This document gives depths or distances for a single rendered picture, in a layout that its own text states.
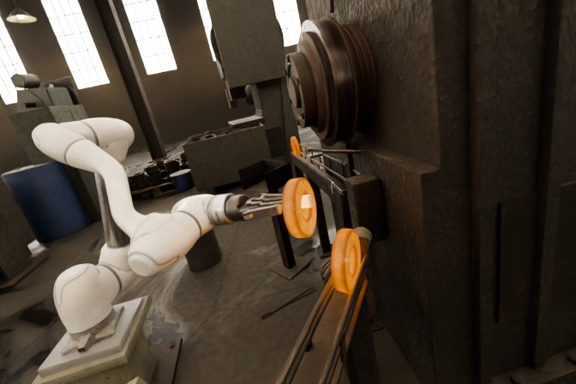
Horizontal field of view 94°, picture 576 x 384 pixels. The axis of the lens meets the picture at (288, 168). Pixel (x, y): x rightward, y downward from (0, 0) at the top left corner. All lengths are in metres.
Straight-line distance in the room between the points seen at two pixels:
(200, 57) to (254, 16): 7.59
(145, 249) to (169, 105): 10.77
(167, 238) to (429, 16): 0.78
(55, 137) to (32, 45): 12.05
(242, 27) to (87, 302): 3.17
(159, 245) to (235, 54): 3.14
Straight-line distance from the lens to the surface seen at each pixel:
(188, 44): 11.36
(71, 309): 1.38
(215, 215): 0.79
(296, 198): 0.64
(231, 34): 3.70
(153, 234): 0.73
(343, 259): 0.65
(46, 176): 4.16
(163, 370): 1.68
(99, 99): 12.21
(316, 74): 0.93
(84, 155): 1.07
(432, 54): 0.73
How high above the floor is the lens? 1.15
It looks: 17 degrees down
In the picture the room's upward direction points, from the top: 13 degrees counter-clockwise
